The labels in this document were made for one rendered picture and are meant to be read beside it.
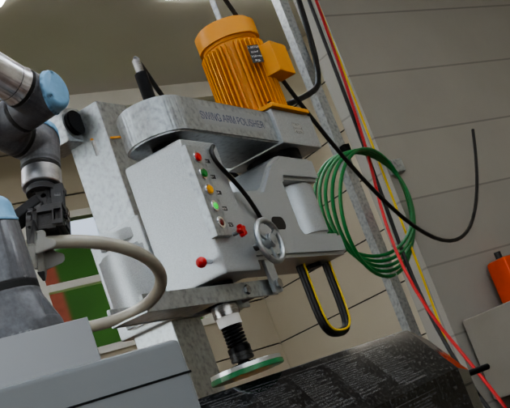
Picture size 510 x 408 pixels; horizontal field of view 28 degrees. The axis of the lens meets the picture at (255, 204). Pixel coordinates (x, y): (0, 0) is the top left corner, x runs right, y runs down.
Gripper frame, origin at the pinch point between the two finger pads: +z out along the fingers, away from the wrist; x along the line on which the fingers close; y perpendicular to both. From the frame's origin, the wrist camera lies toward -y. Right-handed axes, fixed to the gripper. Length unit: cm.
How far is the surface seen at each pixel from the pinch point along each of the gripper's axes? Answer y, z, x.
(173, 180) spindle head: 25, -52, 58
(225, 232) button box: 37, -35, 62
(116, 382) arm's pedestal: 23, 44, -40
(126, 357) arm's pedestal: 25, 40, -39
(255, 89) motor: 53, -111, 101
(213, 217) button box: 35, -38, 58
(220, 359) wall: -30, -281, 767
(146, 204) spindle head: 16, -50, 64
